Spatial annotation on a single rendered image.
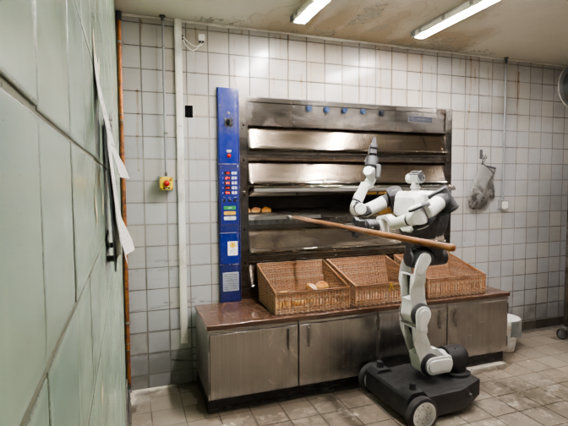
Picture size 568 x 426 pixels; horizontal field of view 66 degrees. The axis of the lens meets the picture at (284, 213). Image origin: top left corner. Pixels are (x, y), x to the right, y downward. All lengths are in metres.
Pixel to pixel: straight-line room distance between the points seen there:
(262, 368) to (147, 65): 2.18
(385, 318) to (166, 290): 1.58
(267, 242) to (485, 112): 2.36
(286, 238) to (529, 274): 2.57
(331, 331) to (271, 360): 0.45
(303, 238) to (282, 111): 1.00
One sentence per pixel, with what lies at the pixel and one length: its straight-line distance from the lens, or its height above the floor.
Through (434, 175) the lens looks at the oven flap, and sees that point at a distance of 4.08.
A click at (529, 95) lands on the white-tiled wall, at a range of 4.90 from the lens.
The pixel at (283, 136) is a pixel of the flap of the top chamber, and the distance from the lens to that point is 3.42.
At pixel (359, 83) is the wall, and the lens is 3.76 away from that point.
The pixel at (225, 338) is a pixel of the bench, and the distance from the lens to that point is 2.87.
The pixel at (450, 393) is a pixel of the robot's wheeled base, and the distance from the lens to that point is 3.08.
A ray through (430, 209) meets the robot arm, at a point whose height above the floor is 1.31.
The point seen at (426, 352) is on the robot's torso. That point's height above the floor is 0.36.
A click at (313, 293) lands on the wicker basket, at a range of 3.03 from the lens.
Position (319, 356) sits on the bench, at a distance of 3.13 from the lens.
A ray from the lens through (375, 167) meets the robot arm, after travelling 3.05.
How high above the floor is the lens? 1.44
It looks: 4 degrees down
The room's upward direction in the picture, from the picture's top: straight up
